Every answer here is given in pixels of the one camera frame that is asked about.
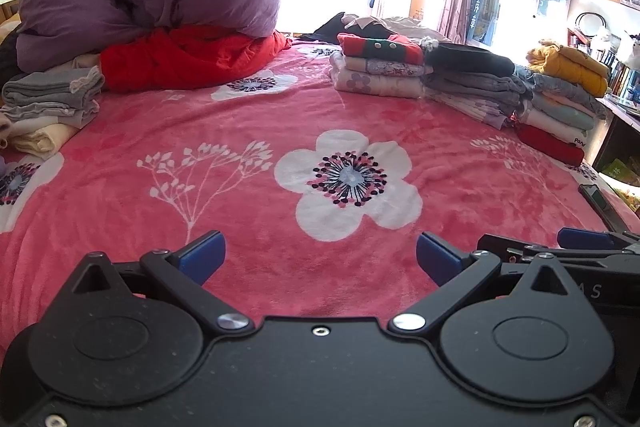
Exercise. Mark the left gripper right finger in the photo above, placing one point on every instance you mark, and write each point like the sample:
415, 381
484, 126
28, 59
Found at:
460, 278

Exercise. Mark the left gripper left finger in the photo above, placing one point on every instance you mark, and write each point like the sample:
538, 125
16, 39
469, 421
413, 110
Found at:
180, 276

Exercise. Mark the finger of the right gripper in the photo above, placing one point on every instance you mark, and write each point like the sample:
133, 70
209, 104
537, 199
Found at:
505, 244
597, 241

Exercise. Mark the light grey folded clothes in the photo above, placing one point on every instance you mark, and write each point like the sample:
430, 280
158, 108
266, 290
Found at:
70, 95

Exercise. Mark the black clothes on bed edge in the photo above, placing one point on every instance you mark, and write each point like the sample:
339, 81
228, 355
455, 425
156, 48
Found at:
365, 27

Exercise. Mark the black smartphone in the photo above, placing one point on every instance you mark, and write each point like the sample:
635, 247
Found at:
601, 205

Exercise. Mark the red folded garment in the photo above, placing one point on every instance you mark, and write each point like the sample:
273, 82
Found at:
546, 143

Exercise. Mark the white printed folded garment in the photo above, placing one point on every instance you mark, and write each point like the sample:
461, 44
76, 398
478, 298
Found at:
563, 132

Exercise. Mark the lilac striped folded garment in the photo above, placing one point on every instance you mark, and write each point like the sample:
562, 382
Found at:
486, 111

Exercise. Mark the mint green folded garment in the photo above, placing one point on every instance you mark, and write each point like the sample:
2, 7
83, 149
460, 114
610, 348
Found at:
562, 100

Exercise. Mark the grey folded garment stack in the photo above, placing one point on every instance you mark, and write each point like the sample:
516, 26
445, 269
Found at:
506, 91

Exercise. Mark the pink floral bed blanket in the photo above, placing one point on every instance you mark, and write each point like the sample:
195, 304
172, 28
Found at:
320, 194

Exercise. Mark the mustard yellow folded garment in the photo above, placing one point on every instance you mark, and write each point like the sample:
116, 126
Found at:
570, 64

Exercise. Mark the cream floral folded garment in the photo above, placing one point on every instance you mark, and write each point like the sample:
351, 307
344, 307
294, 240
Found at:
391, 87

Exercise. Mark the dark navy folded garment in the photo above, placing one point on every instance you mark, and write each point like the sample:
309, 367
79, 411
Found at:
461, 58

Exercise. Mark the purple floral folded garment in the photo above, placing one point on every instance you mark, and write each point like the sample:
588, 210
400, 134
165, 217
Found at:
373, 66

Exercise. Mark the red quilt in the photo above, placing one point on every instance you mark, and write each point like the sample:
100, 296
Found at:
187, 58

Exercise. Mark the red green folded sweater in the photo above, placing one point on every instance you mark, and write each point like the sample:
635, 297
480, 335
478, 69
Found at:
395, 48

